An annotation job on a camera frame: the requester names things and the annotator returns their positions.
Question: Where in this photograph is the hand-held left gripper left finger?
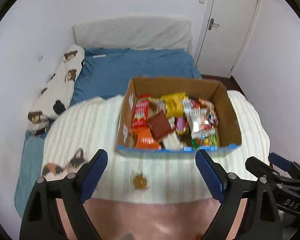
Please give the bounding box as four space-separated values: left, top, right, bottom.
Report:
19 149 108 240

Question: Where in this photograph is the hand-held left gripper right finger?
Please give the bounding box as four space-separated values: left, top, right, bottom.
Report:
195 149 284 240

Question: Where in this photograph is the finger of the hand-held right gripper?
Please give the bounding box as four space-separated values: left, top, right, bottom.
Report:
245 156 300 188
268 152 300 180

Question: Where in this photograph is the brown cardboard box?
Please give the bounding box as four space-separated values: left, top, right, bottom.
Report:
116 77 242 157

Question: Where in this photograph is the green snack packet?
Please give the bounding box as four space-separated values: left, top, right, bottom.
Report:
191 130 219 150

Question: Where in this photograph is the orange jelly cup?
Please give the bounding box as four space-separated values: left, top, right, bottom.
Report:
131 170 149 190

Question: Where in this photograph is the plain white snack packet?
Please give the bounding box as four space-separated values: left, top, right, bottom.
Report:
162 131 185 150

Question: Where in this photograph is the white striped blanket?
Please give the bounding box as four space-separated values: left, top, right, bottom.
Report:
41 90 270 205

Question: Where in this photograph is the small red yellow snack packet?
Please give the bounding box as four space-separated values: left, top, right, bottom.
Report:
175 116 190 135

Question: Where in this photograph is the white red snack packet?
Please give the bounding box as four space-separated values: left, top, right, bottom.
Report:
182 99 219 139

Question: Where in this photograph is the orange snack packet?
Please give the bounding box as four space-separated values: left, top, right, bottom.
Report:
131 127 163 150

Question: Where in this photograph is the light blue blanket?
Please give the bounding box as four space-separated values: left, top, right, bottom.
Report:
14 130 50 218

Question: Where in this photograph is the brown snack packet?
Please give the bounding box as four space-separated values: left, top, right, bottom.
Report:
146 111 174 140

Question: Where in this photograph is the red striped snack packet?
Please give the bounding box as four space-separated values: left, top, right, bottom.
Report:
131 94 151 128

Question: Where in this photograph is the yellow crinkled snack packet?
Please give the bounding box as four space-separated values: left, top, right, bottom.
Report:
161 92 189 118

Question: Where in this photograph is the white bear print pillow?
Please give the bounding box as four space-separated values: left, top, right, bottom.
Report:
27 44 85 137

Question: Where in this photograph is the blue bed sheet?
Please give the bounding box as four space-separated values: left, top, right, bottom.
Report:
69 47 203 105

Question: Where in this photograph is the white door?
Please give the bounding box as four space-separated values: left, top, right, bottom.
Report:
194 0 263 78

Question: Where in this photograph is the white headboard cushion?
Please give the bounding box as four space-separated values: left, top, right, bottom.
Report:
72 16 192 50

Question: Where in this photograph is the metal door handle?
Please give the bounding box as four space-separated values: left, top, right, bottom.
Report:
207 18 220 31

